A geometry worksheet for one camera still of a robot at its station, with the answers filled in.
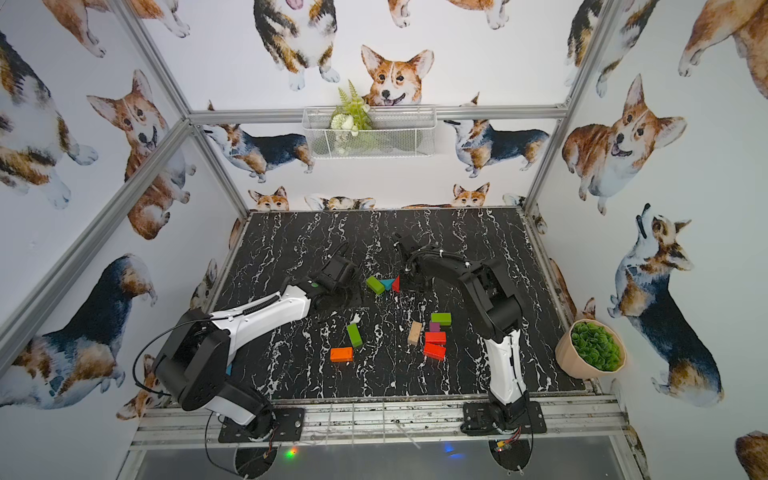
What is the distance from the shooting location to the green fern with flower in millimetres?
828

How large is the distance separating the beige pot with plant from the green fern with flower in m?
0.80

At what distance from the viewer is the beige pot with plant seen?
734 millimetres
